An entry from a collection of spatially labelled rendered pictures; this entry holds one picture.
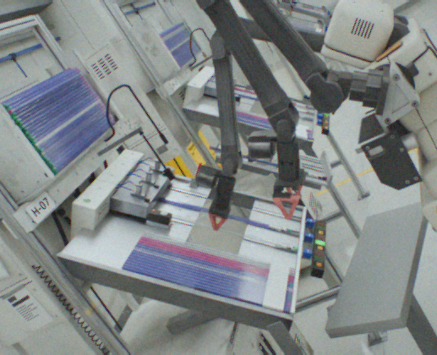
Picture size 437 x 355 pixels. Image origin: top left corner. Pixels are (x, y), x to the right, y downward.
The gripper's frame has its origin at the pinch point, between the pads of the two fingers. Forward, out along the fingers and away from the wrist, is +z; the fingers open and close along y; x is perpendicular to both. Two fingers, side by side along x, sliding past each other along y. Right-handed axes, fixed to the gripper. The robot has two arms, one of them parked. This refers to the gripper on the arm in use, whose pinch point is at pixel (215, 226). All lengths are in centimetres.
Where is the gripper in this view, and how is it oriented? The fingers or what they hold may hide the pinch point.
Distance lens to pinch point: 185.5
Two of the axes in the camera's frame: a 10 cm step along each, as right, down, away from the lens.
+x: 9.6, 2.6, -0.9
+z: -2.0, 8.7, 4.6
